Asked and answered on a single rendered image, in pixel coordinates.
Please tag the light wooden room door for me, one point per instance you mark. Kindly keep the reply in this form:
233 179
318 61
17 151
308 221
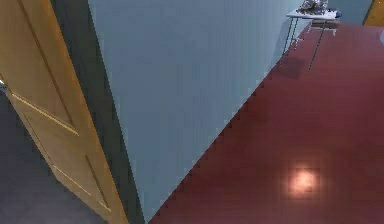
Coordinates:
50 83

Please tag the white table with thin legs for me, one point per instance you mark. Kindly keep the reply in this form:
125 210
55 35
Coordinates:
313 15

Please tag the grey cluttered object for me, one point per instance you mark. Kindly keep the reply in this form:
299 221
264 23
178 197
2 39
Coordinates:
312 6

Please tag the orange wooden door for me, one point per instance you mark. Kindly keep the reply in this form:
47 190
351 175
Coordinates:
376 13

